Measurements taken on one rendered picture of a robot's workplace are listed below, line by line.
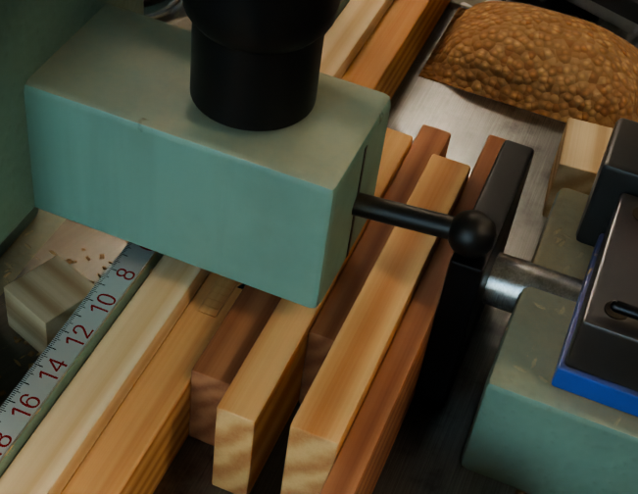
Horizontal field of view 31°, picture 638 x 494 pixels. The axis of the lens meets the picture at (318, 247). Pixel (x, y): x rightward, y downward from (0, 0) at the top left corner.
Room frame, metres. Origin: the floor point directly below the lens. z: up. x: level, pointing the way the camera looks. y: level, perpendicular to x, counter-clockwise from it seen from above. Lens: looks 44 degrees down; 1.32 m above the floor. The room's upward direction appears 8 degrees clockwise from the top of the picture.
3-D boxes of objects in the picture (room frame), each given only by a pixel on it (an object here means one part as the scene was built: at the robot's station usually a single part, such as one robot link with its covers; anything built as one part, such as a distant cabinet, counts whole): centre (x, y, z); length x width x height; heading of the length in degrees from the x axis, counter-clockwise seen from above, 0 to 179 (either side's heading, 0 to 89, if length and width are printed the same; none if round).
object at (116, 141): (0.38, 0.05, 0.99); 0.14 x 0.07 x 0.09; 74
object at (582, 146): (0.50, -0.14, 0.92); 0.04 x 0.03 x 0.04; 170
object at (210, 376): (0.38, 0.01, 0.92); 0.19 x 0.02 x 0.05; 164
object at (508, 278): (0.37, -0.10, 0.95); 0.09 x 0.07 x 0.09; 164
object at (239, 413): (0.37, 0.00, 0.93); 0.20 x 0.02 x 0.06; 164
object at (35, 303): (0.43, 0.15, 0.82); 0.04 x 0.04 x 0.03; 54
